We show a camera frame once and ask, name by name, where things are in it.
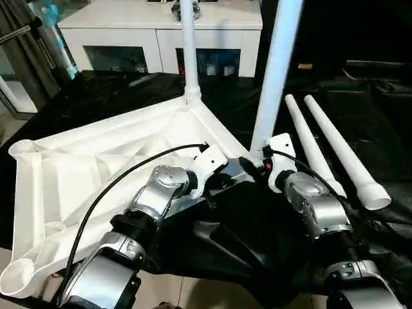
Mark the long black bar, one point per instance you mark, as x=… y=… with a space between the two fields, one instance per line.
x=380 y=64

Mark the black glossy mat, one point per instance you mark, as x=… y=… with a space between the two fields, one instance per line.
x=241 y=241

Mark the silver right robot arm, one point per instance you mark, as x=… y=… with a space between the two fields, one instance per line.
x=318 y=206

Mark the white sideboard cabinet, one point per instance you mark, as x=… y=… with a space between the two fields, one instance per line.
x=128 y=35

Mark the white plastic table leg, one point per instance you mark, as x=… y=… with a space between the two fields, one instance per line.
x=338 y=145
x=190 y=48
x=301 y=128
x=277 y=80

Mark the white plastic table top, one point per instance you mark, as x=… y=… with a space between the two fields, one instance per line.
x=80 y=177

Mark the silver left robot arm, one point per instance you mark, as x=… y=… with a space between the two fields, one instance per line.
x=161 y=190

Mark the white pole with blue ribbon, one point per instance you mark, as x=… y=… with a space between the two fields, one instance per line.
x=64 y=48

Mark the small white jar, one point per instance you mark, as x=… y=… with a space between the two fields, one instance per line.
x=228 y=69
x=210 y=69

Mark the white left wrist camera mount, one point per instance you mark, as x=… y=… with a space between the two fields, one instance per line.
x=209 y=157

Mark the small yellow label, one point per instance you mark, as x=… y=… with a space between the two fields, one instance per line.
x=305 y=66

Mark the bag of black parts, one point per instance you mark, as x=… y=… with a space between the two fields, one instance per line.
x=176 y=11

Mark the grey tripod stand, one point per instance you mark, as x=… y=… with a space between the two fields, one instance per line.
x=29 y=48

